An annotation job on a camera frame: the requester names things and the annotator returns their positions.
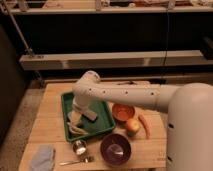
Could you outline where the red yellow apple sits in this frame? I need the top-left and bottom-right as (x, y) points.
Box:
(125, 118), (140, 135)

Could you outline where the beige banana peel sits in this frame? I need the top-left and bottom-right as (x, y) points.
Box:
(67, 122), (88, 135)

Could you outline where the blue sponge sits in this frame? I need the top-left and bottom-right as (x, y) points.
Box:
(67, 111), (73, 122)

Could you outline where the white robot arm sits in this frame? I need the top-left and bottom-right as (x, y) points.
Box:
(72, 71), (213, 171)

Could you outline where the grey cloth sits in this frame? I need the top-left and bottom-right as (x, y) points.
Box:
(29, 145), (55, 171)

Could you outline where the orange carrot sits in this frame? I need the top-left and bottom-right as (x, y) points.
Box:
(138, 114), (150, 139)

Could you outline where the red bowl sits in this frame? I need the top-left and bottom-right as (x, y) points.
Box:
(112, 104), (135, 122)

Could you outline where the green plastic tray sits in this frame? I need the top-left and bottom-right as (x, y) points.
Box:
(61, 92), (116, 142)

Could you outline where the small metal cup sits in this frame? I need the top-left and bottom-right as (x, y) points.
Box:
(73, 140), (87, 155)

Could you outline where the metal shelf rack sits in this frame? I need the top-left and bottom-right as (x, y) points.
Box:
(0, 0), (213, 84)

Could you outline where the purple bowl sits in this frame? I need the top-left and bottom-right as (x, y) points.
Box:
(100, 133), (131, 166)

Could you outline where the metal spoon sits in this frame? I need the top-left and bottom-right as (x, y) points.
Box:
(59, 155), (95, 167)

